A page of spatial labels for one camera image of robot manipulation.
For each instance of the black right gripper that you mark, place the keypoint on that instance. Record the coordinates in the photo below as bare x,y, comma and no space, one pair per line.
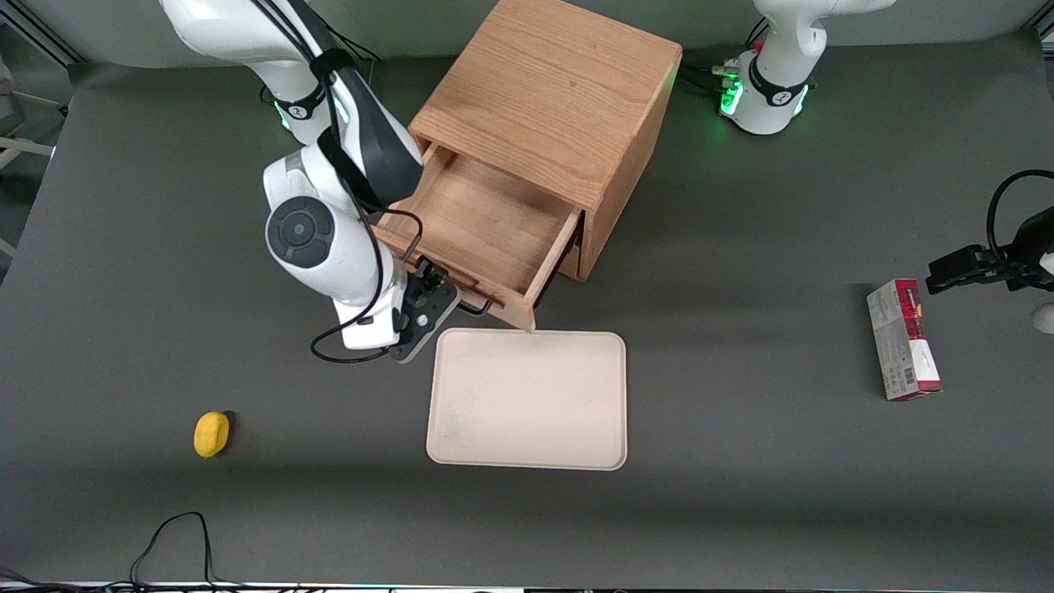
431,282

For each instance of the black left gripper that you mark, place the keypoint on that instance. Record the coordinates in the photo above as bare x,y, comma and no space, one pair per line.
1032,247

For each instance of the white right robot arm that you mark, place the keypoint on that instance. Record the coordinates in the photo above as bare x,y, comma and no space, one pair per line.
329,247

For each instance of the oak wooden drawer cabinet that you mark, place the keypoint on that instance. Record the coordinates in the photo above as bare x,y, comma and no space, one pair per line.
560,82

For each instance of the grey and red carton box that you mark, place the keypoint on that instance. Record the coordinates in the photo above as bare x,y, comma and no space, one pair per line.
902,342

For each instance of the beige rectangular tray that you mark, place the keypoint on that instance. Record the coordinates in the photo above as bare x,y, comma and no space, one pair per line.
527,399

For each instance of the yellow lemon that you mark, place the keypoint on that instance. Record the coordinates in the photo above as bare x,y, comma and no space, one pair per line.
211,434

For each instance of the white metal frame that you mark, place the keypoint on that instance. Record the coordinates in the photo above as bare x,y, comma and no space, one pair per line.
25,147

